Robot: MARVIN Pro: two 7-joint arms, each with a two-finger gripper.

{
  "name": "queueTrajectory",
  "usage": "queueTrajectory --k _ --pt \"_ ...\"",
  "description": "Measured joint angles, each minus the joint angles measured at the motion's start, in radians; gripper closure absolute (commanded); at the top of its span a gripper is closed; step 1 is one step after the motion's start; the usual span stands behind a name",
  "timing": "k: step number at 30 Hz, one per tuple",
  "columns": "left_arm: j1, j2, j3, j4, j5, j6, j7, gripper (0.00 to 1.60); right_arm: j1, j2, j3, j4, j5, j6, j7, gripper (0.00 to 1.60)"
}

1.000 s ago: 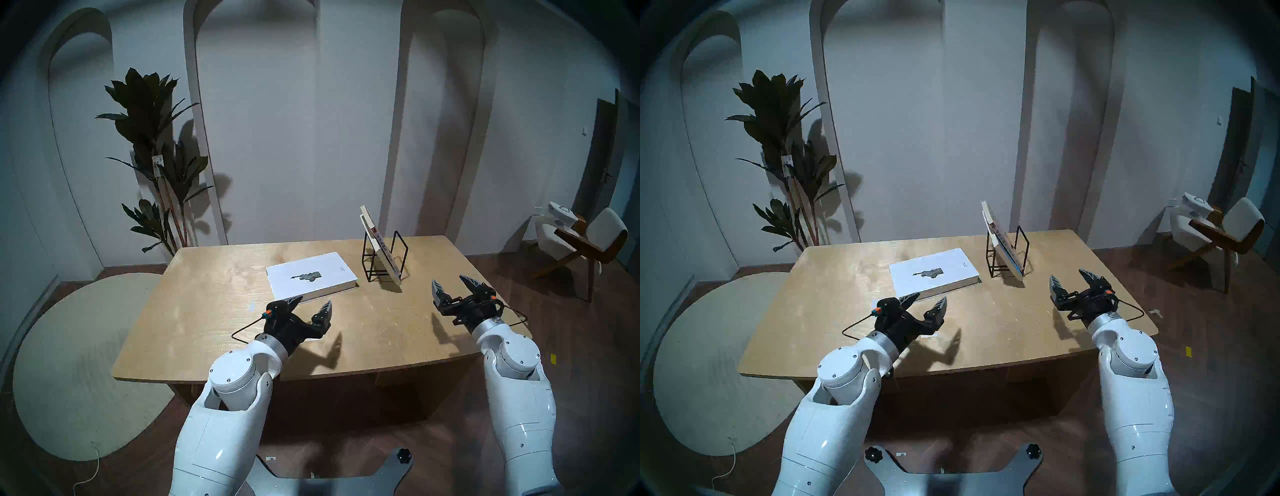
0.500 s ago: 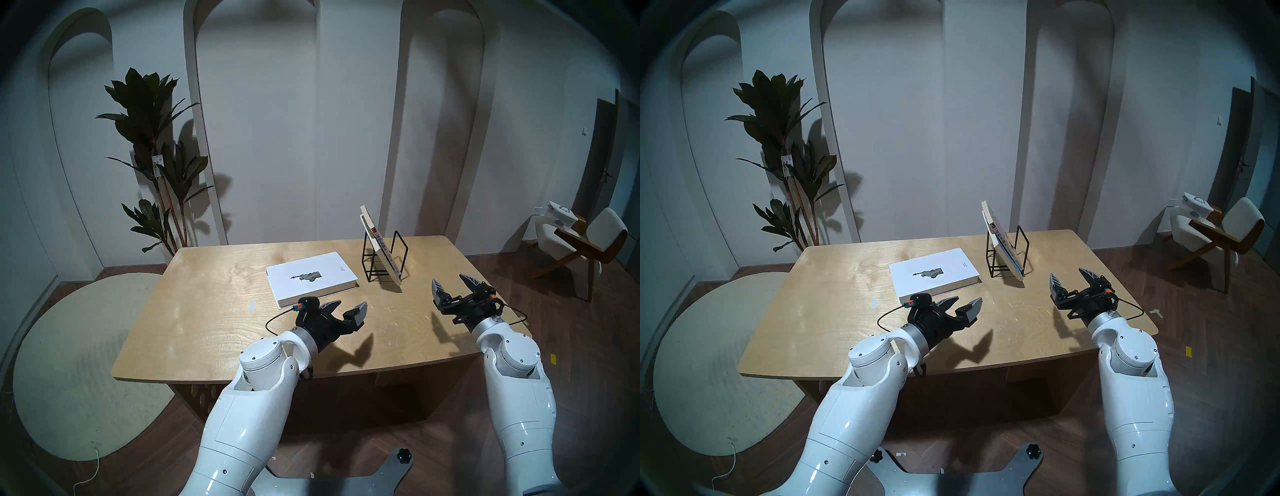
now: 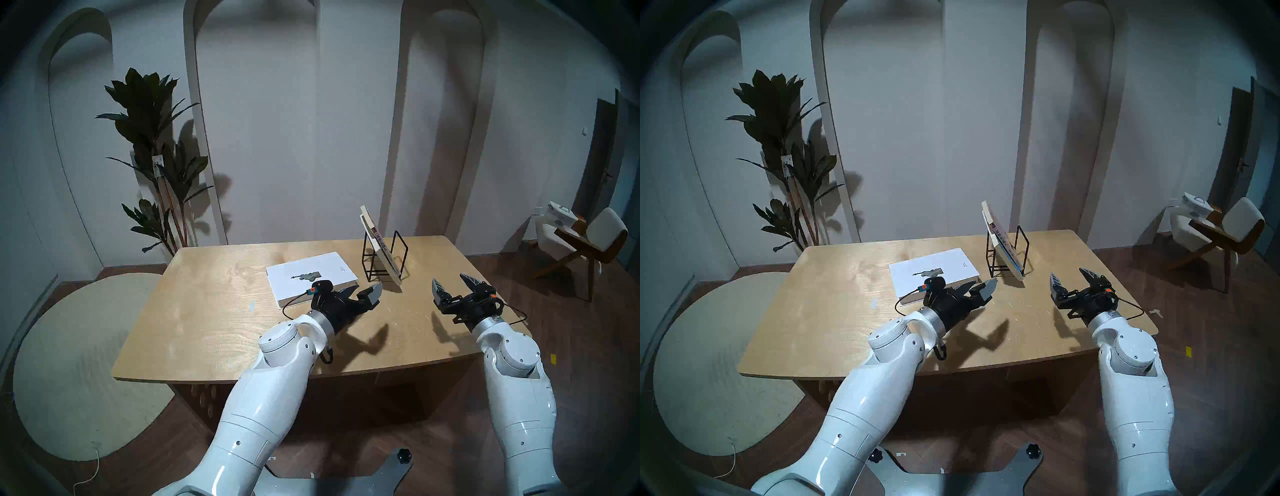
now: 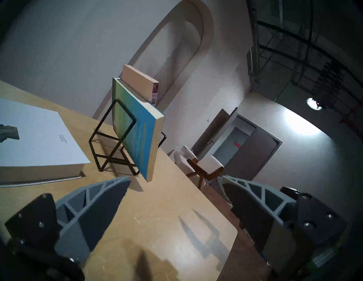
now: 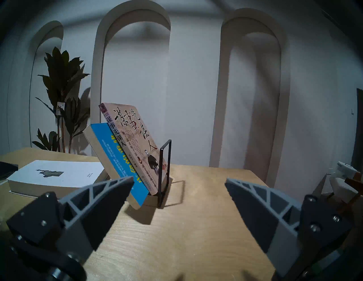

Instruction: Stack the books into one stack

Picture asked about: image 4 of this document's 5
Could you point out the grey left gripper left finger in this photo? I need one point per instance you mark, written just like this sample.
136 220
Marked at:
85 215

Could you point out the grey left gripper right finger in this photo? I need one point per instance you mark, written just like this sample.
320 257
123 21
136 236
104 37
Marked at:
263 218

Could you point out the thick white book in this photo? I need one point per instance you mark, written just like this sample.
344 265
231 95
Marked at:
42 136

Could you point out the blue green paperback book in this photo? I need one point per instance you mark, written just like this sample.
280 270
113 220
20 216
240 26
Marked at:
139 133

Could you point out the beige book with calligraphy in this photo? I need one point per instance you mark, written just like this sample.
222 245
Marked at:
139 82

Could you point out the grey corridor door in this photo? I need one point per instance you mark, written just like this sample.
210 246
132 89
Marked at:
261 153

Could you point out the white wooden armchair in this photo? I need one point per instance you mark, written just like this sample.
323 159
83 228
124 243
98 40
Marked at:
208 165

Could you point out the dark open door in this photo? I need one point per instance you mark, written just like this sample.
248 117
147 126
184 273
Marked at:
215 133

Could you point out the white appliance on armchair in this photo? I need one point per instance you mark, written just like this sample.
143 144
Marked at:
187 150

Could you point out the round ceiling lamp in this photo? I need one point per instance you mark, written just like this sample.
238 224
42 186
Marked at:
314 103

